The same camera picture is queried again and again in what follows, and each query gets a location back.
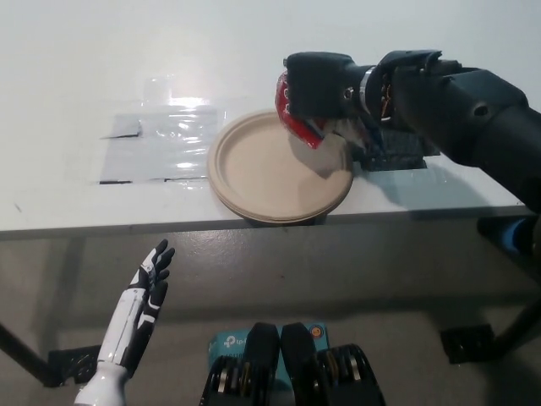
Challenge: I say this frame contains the black device with blue cap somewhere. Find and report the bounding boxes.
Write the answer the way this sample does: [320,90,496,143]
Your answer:
[477,214,541,258]

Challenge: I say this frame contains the beige paper plate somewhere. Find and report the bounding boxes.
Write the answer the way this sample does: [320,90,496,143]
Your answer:
[205,108,355,224]

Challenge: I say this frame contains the black tape patch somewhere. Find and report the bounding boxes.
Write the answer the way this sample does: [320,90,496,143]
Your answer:
[353,129,443,173]

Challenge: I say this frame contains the red blue sunflower seed bag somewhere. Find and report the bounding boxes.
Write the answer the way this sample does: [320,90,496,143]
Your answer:
[273,69,386,152]

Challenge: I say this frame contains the teal router box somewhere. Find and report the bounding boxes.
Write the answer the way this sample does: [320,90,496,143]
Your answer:
[206,323,329,397]

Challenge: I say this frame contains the clear plastic sheet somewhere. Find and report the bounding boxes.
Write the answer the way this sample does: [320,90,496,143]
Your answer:
[99,99,227,185]

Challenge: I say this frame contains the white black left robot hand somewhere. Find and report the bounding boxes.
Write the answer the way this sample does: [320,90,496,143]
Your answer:
[97,239,177,378]

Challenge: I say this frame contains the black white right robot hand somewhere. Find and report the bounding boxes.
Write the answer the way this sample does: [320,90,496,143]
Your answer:
[281,51,369,128]

